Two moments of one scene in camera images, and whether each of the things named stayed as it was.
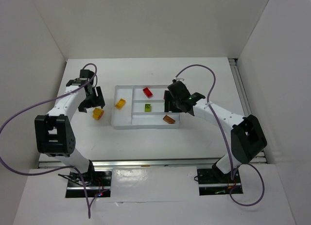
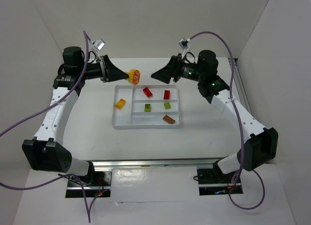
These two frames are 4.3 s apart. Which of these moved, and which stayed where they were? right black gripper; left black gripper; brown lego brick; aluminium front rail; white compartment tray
Moved: left black gripper; right black gripper
Stayed: aluminium front rail; brown lego brick; white compartment tray
